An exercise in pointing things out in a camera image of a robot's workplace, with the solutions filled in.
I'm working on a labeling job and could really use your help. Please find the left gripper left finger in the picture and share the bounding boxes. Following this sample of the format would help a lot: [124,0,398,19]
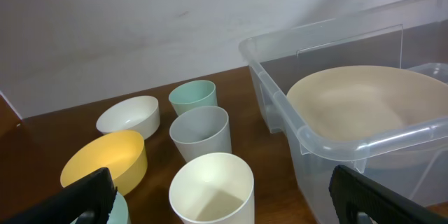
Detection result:
[4,167,118,224]

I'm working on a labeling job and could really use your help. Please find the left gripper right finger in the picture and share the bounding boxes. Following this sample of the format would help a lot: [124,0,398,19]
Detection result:
[328,165,447,224]

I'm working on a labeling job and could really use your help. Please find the mint green small bowl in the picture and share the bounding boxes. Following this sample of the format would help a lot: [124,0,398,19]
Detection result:
[71,192,131,224]

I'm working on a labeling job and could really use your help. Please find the beige plate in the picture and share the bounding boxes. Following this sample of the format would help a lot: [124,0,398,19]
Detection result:
[286,64,448,171]

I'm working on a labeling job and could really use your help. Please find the yellow small bowl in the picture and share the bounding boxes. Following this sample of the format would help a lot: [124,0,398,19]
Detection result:
[60,130,148,195]

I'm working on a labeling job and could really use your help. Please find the white small bowl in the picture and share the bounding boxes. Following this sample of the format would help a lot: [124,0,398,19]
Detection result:
[96,95,160,139]

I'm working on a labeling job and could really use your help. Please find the clear plastic storage bin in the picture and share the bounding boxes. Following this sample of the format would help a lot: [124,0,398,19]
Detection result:
[239,0,447,223]

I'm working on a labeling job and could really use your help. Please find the cream white cup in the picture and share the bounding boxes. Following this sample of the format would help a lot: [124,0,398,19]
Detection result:
[169,153,256,224]

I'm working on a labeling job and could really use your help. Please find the grey cup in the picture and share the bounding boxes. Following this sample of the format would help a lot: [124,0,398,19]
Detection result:
[169,106,232,162]

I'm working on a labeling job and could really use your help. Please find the mint green cup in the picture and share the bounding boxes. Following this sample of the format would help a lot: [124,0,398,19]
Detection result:
[169,80,218,116]

